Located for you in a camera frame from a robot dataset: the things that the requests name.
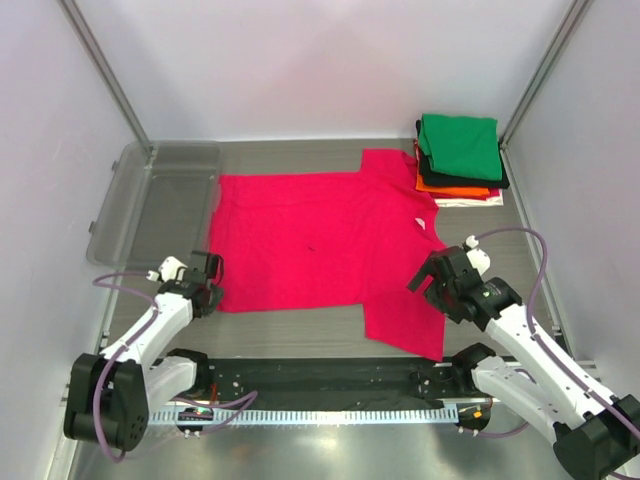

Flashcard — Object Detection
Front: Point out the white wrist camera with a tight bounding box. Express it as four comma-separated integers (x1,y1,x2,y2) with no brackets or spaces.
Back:
145,256,187,283
463,235,491,275

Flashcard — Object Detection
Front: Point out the crimson red t-shirt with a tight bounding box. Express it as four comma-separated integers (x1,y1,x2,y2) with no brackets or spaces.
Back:
209,149,445,361

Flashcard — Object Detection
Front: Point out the clear plastic bin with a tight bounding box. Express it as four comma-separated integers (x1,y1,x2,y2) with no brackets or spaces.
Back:
86,141,222,270

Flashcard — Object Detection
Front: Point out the green folded t-shirt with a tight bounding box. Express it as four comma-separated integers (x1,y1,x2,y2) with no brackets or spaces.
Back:
418,114,503,182

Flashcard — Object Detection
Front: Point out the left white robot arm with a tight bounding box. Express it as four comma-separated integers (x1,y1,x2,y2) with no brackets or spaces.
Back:
63,251,224,463

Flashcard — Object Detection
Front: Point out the white folded t-shirt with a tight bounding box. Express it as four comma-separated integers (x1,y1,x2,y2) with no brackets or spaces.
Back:
432,189,504,208

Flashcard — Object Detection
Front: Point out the aluminium corner post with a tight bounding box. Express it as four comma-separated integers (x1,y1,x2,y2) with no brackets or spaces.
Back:
57,0,153,157
499,0,596,149

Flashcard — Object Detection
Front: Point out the orange folded t-shirt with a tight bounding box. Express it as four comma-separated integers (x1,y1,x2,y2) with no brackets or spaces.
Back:
416,174,492,199

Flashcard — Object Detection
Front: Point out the right aluminium corner post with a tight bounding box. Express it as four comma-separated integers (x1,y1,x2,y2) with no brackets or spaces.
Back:
499,0,596,149

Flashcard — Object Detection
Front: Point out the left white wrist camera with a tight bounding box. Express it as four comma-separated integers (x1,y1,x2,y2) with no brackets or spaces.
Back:
145,256,187,283

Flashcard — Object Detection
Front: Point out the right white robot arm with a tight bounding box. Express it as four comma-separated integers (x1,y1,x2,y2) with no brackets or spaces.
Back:
408,246,639,479

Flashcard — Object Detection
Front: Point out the left aluminium corner post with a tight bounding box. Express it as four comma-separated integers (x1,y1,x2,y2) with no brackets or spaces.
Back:
57,0,153,157

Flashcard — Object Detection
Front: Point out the red folded t-shirt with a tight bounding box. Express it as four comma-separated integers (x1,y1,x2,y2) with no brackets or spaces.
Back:
413,139,421,163

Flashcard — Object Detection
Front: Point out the aluminium frame rail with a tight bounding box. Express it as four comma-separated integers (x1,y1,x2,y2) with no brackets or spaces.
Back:
60,359,601,407

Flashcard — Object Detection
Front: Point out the slotted cable duct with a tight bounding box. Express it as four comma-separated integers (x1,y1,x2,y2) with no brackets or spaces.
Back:
149,404,459,427

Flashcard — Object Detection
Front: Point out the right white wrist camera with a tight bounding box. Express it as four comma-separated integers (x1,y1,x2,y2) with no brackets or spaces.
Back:
463,235,491,275

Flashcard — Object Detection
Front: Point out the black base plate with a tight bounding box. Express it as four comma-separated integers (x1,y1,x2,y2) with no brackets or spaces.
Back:
179,357,497,411

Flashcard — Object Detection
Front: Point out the black folded t-shirt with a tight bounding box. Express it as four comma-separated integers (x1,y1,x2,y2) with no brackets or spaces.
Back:
415,120,510,189

